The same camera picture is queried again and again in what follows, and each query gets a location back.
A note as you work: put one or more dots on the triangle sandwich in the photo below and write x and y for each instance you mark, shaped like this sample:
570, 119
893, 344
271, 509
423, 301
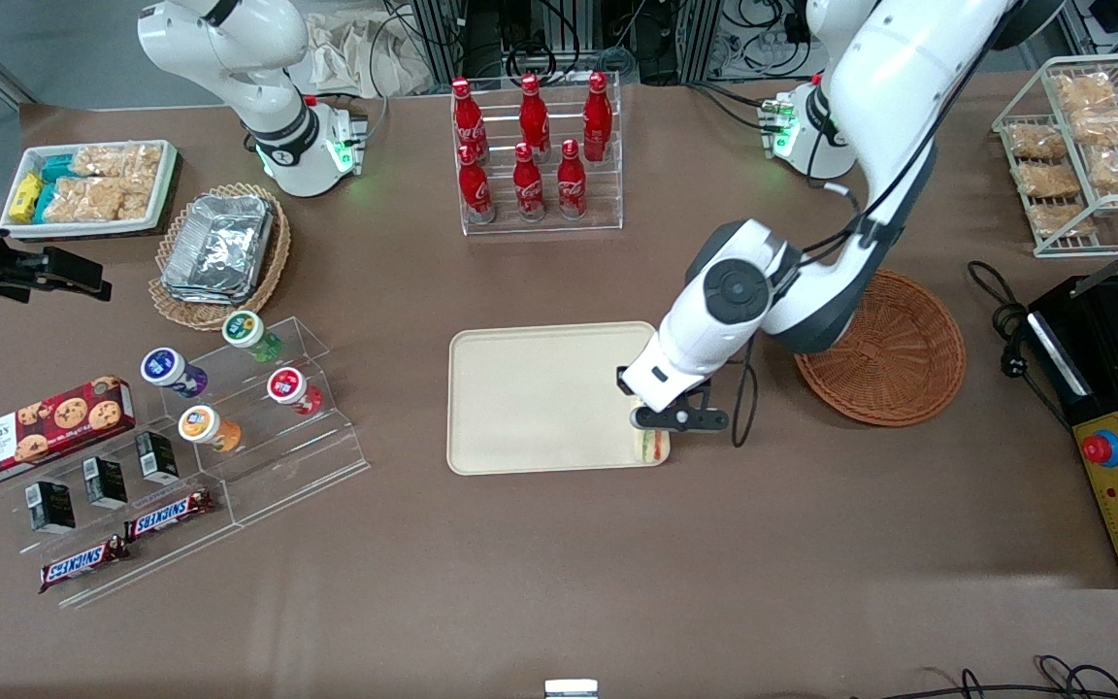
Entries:
653, 447

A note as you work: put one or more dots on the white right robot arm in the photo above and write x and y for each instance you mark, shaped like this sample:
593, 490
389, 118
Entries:
248, 58

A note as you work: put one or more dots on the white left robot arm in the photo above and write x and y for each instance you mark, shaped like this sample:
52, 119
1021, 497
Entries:
908, 87

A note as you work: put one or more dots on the white rectangular snack tray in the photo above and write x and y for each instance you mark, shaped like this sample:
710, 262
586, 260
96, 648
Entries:
167, 184

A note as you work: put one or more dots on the beige plastic tray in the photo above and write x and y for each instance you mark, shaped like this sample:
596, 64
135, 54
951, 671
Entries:
540, 398

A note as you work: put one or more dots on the light wicker basket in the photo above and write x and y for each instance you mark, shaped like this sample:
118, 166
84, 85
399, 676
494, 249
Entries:
273, 272

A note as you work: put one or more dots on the brown wicker basket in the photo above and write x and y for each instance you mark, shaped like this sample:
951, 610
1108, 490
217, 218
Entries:
899, 359

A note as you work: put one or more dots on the yellow snack pack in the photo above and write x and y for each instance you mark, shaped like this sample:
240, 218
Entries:
25, 197

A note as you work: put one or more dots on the clear rice cracker bag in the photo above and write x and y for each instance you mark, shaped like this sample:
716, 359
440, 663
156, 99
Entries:
93, 199
122, 160

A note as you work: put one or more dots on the teal snack pack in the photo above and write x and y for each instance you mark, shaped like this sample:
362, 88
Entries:
43, 202
59, 169

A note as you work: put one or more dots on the purple lidded cup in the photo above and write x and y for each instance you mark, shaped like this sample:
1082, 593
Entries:
166, 369

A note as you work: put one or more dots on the silver foil pack stack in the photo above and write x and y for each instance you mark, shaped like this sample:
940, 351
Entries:
219, 248

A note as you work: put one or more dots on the red Walkers cookie box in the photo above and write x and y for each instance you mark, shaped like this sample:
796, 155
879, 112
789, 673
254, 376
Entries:
35, 432

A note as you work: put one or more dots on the green lidded cup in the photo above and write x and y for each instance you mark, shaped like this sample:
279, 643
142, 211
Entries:
246, 330

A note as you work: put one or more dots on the orange lidded cup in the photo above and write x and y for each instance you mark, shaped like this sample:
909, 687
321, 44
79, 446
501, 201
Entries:
202, 425

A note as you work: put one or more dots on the small black box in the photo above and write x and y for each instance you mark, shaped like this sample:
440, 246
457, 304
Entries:
51, 507
157, 458
106, 482

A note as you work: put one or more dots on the clear acrylic bottle rack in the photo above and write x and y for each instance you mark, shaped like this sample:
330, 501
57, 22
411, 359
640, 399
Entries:
608, 209

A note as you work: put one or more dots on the red lidded cup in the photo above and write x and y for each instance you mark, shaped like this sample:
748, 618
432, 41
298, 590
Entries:
287, 386

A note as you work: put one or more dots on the red cola bottle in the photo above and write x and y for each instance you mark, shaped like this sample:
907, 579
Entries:
468, 116
527, 184
534, 115
571, 183
598, 116
476, 186

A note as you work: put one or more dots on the Snickers chocolate bar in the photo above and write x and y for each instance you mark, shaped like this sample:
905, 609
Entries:
82, 564
169, 515

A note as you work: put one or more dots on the clear acrylic stepped stand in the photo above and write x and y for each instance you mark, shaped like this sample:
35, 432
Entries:
326, 456
180, 558

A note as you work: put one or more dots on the beige crumpled cloth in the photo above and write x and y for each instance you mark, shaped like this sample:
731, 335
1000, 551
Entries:
355, 53

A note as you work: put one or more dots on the black table appliance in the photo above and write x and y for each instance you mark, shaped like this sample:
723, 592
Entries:
1098, 359

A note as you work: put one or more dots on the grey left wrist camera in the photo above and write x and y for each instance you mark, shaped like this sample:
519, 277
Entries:
685, 419

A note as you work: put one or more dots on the black equipment frame rack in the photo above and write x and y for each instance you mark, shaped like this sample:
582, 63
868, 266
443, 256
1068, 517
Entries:
481, 39

